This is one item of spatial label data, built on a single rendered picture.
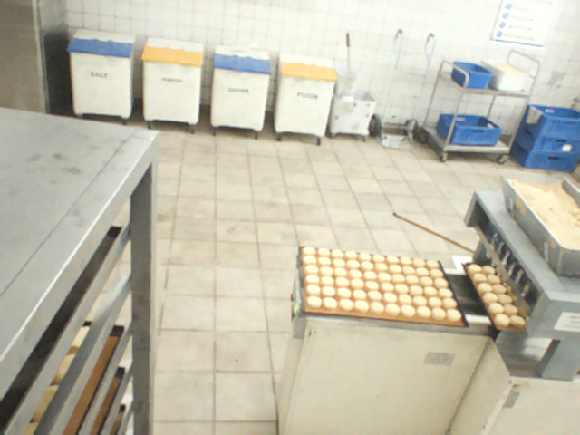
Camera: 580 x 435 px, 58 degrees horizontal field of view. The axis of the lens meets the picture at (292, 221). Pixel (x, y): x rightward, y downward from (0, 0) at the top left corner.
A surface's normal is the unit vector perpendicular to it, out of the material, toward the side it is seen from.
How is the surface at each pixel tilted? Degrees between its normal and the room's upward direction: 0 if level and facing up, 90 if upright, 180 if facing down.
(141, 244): 90
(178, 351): 0
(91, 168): 0
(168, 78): 92
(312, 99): 92
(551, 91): 90
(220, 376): 0
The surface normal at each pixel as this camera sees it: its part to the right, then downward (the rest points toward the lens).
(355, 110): 0.18, 0.60
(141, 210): -0.04, 0.51
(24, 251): 0.14, -0.85
